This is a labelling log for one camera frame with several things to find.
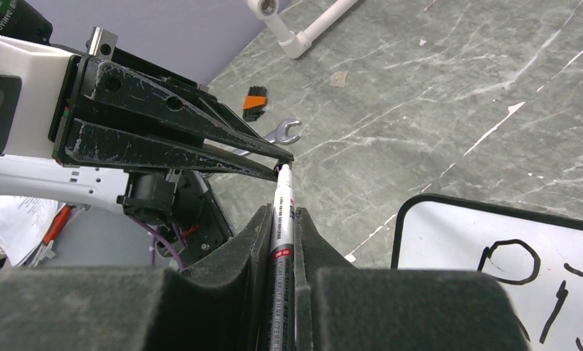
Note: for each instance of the orange black hex key set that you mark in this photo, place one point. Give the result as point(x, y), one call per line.
point(254, 103)

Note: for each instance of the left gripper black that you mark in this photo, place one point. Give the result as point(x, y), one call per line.
point(128, 120)

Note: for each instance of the white whiteboard black frame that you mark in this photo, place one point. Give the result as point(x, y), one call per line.
point(537, 258)

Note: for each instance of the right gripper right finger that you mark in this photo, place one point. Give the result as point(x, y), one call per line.
point(342, 307)

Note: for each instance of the silver combination wrench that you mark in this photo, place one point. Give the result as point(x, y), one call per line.
point(280, 135)

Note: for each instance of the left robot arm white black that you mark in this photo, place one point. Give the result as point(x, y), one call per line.
point(148, 195)

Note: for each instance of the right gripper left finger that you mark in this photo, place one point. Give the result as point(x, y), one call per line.
point(215, 304)

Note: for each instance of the white paper sheets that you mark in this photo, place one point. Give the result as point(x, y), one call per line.
point(23, 223)

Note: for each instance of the white whiteboard marker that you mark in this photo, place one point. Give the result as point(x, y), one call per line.
point(281, 323)

